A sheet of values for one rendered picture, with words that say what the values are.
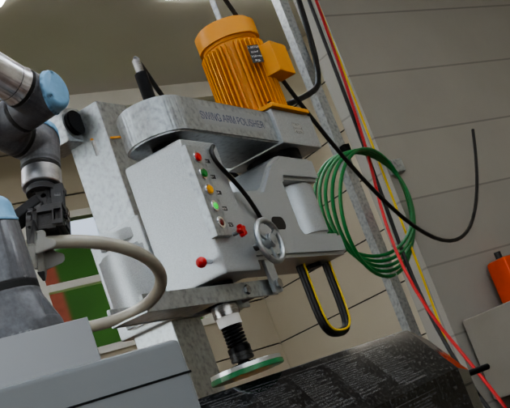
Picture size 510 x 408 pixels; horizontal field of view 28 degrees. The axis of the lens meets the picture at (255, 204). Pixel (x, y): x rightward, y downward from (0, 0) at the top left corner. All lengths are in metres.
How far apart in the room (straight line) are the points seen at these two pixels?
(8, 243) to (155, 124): 1.25
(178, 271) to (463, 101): 3.86
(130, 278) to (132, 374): 2.10
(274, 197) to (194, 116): 0.42
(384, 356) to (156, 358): 1.46
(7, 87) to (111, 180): 1.77
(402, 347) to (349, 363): 0.20
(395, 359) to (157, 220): 0.81
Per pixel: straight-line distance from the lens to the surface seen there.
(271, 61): 3.65
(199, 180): 2.89
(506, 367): 5.64
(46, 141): 2.34
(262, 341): 10.67
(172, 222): 2.94
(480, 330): 5.68
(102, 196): 3.91
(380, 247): 5.49
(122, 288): 3.76
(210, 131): 3.11
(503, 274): 5.93
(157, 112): 2.99
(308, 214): 3.51
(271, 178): 3.33
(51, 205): 2.26
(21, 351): 1.70
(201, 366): 3.79
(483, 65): 6.84
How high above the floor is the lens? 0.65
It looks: 12 degrees up
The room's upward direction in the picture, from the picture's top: 20 degrees counter-clockwise
